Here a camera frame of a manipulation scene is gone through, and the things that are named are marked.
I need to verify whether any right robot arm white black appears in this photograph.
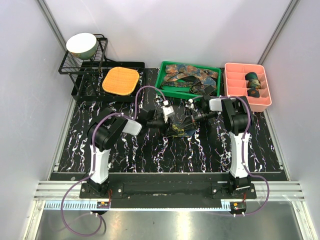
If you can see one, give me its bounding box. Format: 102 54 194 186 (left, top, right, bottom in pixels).
177 95 254 199

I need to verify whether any black wire dish rack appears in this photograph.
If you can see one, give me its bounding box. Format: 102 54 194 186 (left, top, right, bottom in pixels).
58 34 146 103

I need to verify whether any green plastic bin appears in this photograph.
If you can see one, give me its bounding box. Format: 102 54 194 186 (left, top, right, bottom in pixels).
154 61 222 100

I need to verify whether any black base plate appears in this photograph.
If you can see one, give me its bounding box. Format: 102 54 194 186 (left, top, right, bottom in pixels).
79 173 257 211

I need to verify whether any dark patterned tie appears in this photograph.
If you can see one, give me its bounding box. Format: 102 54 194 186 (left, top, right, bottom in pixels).
160 76 217 96

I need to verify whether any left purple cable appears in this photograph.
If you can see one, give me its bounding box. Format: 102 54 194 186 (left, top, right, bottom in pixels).
60 85 169 237

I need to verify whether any blue yellow floral tie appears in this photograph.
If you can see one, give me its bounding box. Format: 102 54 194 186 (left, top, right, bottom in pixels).
166 124 196 138

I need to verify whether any purple cable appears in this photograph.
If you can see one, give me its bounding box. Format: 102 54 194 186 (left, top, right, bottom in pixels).
192 95 270 217
60 85 169 237

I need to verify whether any orange woven square mat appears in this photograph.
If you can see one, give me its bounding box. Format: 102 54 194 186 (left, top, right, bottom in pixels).
102 67 140 96

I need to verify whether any pink divided organizer box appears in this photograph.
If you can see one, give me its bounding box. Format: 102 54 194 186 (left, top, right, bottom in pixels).
224 62 272 112

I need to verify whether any white green ceramic bowl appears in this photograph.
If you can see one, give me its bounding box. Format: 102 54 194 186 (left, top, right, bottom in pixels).
66 33 98 60

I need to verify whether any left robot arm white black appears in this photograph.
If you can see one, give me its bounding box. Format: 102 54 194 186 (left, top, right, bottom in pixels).
87 107 174 198

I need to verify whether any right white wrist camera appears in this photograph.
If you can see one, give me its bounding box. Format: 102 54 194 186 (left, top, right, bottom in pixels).
185 98 197 112

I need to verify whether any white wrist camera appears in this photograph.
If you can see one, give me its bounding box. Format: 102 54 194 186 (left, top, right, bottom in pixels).
162 100 175 123
185 98 197 112

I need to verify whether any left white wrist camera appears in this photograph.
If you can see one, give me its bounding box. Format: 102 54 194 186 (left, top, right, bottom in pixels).
162 100 175 123

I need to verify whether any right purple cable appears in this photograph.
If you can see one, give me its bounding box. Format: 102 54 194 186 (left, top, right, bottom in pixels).
192 95 270 217

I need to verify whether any rolled dark green tie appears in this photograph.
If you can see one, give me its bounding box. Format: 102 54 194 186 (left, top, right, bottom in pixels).
245 72 259 81

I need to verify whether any orange teal patterned tie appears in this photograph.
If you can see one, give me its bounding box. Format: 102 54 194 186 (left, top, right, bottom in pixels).
162 64 219 87

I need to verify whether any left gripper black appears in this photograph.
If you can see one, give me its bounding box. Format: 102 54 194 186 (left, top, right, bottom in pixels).
147 116 178 138

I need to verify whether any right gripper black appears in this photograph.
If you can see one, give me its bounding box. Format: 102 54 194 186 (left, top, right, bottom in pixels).
178 108 216 133

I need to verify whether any rolled black orange tie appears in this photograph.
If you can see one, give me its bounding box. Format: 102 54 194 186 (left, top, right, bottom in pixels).
247 88 260 98

